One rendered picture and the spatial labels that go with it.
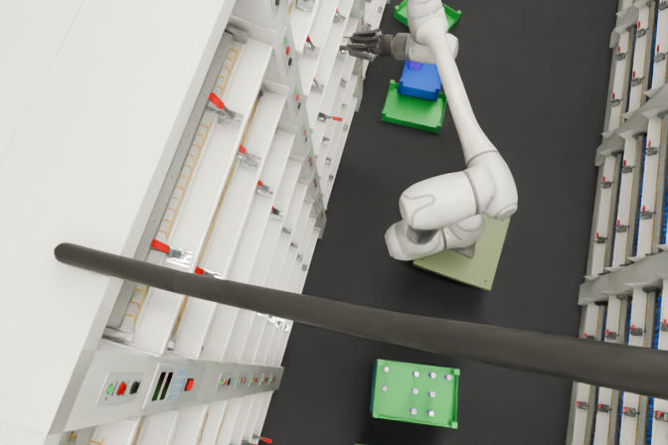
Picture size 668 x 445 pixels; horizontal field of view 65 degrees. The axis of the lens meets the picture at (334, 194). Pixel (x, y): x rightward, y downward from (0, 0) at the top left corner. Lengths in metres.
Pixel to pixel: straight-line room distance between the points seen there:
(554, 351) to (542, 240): 2.31
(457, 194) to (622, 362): 1.15
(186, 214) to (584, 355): 0.73
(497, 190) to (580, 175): 1.37
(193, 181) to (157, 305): 0.22
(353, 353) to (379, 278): 0.35
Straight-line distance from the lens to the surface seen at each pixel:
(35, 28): 0.89
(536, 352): 0.34
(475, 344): 0.37
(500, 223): 2.34
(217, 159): 0.97
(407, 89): 2.67
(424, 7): 1.65
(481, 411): 2.49
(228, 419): 1.71
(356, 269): 2.47
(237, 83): 1.03
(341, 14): 1.86
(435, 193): 1.44
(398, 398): 2.11
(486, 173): 1.49
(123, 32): 0.82
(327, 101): 1.91
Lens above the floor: 2.42
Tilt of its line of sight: 71 degrees down
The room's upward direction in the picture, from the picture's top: 7 degrees counter-clockwise
